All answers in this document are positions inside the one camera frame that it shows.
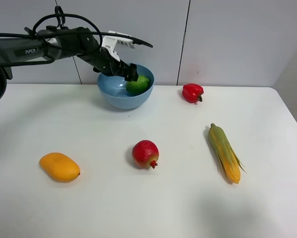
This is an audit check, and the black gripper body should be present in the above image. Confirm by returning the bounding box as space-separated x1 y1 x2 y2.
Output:
77 48 131 77

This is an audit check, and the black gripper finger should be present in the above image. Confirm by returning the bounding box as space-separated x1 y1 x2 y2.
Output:
124 63 138 81

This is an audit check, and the green lime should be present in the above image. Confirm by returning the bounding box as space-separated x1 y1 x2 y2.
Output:
126 75 149 95

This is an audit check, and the red pomegranate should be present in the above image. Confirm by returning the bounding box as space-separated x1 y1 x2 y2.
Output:
132 140 159 169

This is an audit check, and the yellow orange mango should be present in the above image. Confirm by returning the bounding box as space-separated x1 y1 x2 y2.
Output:
39 152 81 182

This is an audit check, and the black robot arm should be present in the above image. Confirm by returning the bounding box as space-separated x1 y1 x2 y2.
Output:
0 26 138 99

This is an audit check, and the light blue plastic bowl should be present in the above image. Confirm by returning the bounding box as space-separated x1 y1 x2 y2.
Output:
97 64 154 110

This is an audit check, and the red bell pepper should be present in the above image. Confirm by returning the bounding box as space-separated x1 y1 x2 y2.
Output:
182 83 204 103

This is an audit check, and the corn cob with husk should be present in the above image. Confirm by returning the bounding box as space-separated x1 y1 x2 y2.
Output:
208 123 245 184

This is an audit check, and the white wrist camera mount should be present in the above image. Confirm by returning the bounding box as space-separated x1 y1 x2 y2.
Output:
101 31 135 62

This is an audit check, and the black camera cable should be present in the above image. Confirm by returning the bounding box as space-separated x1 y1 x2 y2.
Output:
24 5 154 62

